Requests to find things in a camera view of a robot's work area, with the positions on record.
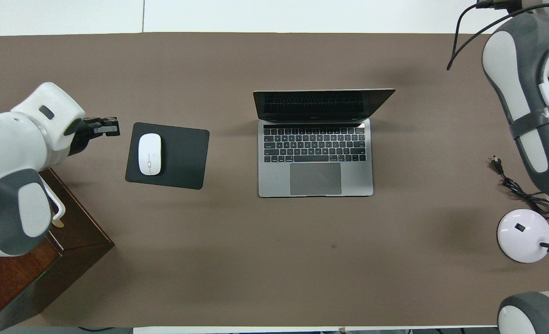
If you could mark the brown table mat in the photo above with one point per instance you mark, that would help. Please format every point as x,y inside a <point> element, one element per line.
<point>302,260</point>

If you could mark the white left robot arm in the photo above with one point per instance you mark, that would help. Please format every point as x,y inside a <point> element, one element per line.
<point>5,153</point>

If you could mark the dark brown wooden box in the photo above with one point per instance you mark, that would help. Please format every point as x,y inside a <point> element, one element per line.
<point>79,232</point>

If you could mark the grey laptop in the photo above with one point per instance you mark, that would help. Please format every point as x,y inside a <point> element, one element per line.
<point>316,178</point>

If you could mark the white computer mouse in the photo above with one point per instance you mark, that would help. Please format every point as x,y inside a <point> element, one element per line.
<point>150,154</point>

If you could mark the black mouse pad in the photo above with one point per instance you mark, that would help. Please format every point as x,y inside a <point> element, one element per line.
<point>181,157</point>

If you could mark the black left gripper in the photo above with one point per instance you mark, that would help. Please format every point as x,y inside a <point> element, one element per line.
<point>82,132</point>

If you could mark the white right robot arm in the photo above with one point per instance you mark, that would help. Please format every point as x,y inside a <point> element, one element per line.
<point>511,69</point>

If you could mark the white desk lamp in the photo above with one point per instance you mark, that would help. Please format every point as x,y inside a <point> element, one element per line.
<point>522,236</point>

